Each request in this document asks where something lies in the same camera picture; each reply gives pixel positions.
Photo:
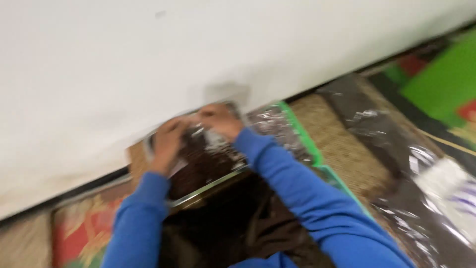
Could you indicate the person's left hand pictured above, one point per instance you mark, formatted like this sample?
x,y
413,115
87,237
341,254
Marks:
x,y
166,144

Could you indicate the person's right hand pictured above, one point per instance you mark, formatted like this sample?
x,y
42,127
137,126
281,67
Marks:
x,y
219,121

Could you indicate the person's left fingers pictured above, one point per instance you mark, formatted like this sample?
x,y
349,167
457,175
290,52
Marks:
x,y
179,124

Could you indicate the person's right fingers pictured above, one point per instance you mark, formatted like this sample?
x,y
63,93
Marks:
x,y
208,111

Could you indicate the brown garment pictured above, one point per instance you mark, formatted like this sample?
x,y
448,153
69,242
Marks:
x,y
202,163

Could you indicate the green-edged clear plastic packet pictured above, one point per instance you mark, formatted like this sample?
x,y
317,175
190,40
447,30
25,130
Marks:
x,y
290,137

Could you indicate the dark brown cloth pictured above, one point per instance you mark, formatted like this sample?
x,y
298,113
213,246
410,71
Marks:
x,y
238,227

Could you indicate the woven beige mat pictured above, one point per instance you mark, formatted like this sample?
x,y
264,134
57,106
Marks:
x,y
346,152

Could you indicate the dark garment in clear plastic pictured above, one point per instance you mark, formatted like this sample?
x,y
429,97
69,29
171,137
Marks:
x,y
405,175

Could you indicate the red and green patterned carpet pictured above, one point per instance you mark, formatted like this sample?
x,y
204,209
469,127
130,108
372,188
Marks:
x,y
438,82

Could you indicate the white printed label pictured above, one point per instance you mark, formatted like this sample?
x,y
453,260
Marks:
x,y
452,195

